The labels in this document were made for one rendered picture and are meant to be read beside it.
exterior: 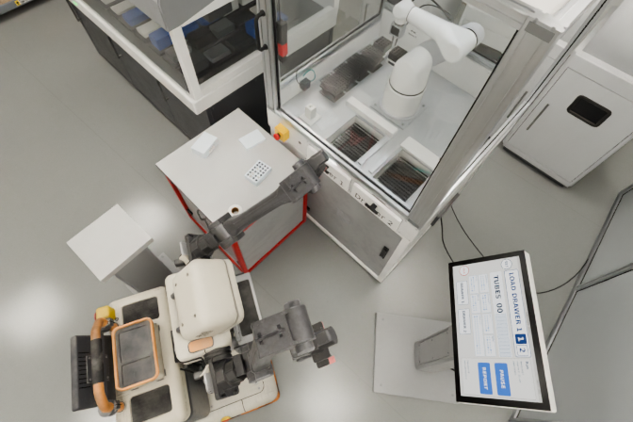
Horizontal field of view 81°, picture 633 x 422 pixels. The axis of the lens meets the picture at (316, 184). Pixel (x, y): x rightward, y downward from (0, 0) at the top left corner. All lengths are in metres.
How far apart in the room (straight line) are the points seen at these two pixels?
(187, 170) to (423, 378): 1.81
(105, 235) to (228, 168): 0.67
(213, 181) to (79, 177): 1.50
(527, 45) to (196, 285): 1.05
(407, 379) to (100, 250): 1.82
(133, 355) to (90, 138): 2.19
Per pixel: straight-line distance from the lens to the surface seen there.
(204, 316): 1.14
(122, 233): 2.04
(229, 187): 2.01
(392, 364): 2.51
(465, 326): 1.62
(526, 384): 1.51
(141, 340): 1.69
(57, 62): 4.29
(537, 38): 1.00
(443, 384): 2.58
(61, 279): 3.00
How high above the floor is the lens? 2.47
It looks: 60 degrees down
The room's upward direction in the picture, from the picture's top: 5 degrees clockwise
